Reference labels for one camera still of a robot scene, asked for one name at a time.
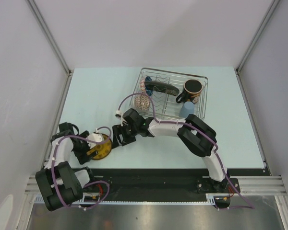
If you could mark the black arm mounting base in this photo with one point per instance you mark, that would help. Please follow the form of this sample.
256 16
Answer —
163 172

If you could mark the blue triangle pattern bowl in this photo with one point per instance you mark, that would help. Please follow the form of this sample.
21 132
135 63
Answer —
144 85

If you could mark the black square floral plate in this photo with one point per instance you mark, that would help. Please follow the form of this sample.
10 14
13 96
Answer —
164 88

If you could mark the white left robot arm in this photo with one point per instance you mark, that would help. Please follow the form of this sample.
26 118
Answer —
59 184

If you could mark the metal wire dish rack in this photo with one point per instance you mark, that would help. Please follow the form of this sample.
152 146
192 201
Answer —
165 105

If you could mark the white slotted cable duct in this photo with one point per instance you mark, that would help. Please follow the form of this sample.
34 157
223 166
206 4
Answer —
205 201

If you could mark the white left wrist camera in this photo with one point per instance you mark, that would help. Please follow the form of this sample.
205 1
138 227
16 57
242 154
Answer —
94 139

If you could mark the light blue cup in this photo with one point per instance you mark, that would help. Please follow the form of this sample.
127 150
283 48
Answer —
187 109

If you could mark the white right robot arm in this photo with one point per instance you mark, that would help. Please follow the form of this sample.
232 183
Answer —
196 135

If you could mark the red black skull mug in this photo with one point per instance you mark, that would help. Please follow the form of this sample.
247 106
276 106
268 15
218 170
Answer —
191 92

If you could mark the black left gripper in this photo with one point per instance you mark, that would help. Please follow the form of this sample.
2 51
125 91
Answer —
83 157

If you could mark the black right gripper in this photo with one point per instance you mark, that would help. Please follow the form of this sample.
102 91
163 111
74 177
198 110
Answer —
118 130

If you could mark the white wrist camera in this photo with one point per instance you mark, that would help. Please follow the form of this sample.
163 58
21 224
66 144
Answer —
94 139
118 114

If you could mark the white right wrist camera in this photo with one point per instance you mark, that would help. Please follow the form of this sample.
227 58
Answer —
118 114

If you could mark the yellow round plate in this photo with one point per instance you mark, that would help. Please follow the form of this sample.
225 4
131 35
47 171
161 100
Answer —
103 150

